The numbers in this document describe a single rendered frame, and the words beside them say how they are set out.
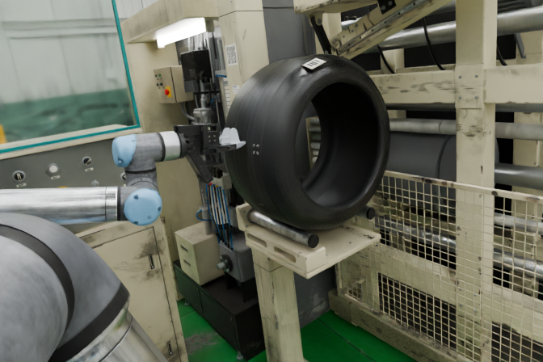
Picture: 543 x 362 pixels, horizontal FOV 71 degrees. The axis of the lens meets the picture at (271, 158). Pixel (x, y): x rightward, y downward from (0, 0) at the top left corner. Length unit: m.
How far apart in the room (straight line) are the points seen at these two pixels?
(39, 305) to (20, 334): 0.02
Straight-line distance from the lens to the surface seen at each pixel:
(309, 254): 1.23
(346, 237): 1.46
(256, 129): 1.07
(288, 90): 1.08
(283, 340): 1.86
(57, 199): 0.86
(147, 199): 0.83
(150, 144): 0.96
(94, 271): 0.36
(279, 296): 1.73
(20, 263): 0.30
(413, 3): 1.40
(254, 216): 1.44
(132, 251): 1.74
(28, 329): 0.28
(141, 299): 1.84
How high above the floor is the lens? 1.44
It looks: 13 degrees down
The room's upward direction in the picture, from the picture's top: 7 degrees counter-clockwise
